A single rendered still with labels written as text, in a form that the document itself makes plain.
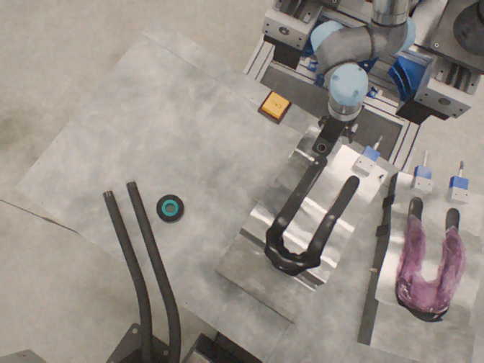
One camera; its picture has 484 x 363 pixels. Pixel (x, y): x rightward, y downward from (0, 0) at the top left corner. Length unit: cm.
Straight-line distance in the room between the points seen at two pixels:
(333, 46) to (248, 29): 153
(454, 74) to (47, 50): 192
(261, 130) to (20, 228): 132
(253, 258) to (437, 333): 51
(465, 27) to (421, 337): 83
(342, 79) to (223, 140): 54
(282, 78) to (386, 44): 115
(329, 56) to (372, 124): 118
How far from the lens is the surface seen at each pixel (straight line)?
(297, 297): 130
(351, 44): 106
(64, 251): 226
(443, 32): 145
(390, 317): 132
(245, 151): 142
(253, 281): 129
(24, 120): 249
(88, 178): 144
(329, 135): 116
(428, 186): 144
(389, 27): 108
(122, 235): 133
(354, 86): 99
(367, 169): 134
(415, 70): 153
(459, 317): 143
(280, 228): 126
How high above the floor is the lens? 214
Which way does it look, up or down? 75 degrees down
